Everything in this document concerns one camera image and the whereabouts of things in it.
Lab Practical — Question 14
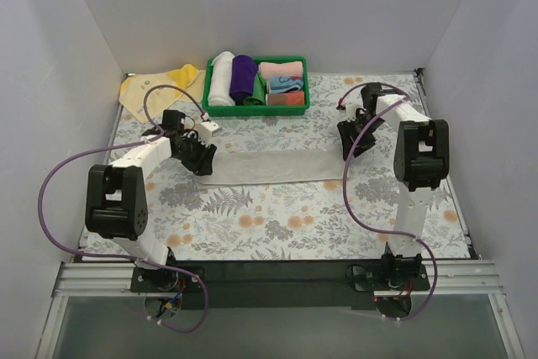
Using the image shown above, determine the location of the grey towel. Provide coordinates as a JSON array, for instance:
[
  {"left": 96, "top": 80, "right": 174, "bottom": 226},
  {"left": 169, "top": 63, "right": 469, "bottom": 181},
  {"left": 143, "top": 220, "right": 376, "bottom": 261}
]
[{"left": 198, "top": 149, "right": 345, "bottom": 188}]

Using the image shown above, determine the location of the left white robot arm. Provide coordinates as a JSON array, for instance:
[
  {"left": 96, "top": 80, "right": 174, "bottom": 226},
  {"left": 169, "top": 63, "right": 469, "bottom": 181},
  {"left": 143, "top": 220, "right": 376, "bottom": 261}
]
[{"left": 85, "top": 109, "right": 219, "bottom": 268}]

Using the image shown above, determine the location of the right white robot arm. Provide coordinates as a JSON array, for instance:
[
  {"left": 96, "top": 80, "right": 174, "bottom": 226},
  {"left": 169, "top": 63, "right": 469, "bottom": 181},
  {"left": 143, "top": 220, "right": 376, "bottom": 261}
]
[{"left": 337, "top": 82, "right": 450, "bottom": 290}]

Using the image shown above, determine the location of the green plastic tray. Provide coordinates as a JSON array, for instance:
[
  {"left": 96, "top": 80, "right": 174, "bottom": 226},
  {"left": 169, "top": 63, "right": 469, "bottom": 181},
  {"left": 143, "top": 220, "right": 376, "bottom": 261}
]
[{"left": 202, "top": 55, "right": 310, "bottom": 118}]

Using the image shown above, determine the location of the white rolled towel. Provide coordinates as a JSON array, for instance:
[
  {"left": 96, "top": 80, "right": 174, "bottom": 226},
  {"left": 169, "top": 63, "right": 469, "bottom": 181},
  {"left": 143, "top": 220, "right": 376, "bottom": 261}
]
[{"left": 208, "top": 51, "right": 235, "bottom": 107}]

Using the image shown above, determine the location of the brown rolled towel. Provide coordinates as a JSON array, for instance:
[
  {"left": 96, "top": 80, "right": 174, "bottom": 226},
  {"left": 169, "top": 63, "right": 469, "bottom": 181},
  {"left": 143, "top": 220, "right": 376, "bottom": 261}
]
[{"left": 266, "top": 91, "right": 305, "bottom": 106}]

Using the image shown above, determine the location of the blue patterned rolled towel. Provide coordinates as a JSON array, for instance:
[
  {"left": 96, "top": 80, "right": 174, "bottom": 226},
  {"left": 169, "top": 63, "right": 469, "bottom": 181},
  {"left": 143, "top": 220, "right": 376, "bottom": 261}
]
[{"left": 266, "top": 76, "right": 304, "bottom": 94}]

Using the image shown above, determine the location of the green rolled towel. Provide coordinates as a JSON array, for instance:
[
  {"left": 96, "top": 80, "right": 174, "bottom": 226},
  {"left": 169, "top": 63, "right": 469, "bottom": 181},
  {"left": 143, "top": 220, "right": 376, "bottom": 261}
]
[{"left": 243, "top": 74, "right": 266, "bottom": 106}]

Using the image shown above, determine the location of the floral table mat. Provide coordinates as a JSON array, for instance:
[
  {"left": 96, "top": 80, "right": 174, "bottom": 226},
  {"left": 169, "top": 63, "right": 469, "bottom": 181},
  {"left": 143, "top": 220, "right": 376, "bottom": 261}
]
[{"left": 79, "top": 73, "right": 472, "bottom": 262}]

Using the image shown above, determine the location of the yellow towel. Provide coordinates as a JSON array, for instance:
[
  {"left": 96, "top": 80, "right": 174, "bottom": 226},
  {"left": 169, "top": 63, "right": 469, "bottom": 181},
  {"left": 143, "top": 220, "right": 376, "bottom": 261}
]
[{"left": 119, "top": 64, "right": 206, "bottom": 124}]

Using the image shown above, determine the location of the purple rolled towel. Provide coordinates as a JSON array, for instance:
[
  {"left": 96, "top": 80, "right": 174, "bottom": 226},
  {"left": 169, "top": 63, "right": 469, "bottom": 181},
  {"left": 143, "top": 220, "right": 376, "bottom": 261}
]
[{"left": 229, "top": 55, "right": 258, "bottom": 103}]

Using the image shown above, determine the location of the pink rolled towel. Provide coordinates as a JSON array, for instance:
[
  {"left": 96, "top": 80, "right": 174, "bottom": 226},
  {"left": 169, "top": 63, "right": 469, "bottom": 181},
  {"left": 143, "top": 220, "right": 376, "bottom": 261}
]
[{"left": 259, "top": 61, "right": 303, "bottom": 80}]

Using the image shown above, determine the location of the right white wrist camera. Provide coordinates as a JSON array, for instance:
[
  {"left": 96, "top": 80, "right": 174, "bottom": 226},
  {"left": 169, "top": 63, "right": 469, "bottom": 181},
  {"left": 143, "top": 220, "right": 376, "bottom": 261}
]
[{"left": 343, "top": 103, "right": 361, "bottom": 121}]

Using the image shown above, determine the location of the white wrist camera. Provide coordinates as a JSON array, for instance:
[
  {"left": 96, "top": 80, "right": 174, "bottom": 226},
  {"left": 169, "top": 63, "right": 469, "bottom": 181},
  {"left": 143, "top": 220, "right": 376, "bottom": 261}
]
[
  {"left": 198, "top": 121, "right": 221, "bottom": 145},
  {"left": 343, "top": 103, "right": 361, "bottom": 121}
]

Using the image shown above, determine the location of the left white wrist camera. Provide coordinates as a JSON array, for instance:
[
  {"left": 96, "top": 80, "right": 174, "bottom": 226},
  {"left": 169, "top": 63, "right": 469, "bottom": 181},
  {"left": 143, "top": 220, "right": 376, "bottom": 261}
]
[{"left": 198, "top": 121, "right": 221, "bottom": 145}]

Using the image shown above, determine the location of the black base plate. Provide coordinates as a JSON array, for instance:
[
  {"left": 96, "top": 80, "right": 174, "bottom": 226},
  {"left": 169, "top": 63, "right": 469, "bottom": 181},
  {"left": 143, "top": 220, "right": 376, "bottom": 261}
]
[{"left": 129, "top": 259, "right": 434, "bottom": 310}]

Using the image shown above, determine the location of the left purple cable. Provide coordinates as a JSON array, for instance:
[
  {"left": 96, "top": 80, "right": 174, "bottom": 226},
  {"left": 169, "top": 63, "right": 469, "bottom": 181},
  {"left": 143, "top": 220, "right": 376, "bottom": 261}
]
[{"left": 38, "top": 84, "right": 211, "bottom": 334}]

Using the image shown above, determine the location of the aluminium frame rail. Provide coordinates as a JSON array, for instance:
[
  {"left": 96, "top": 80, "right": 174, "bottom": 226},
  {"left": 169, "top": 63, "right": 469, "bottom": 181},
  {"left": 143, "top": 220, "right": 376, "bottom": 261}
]
[{"left": 36, "top": 260, "right": 525, "bottom": 358}]

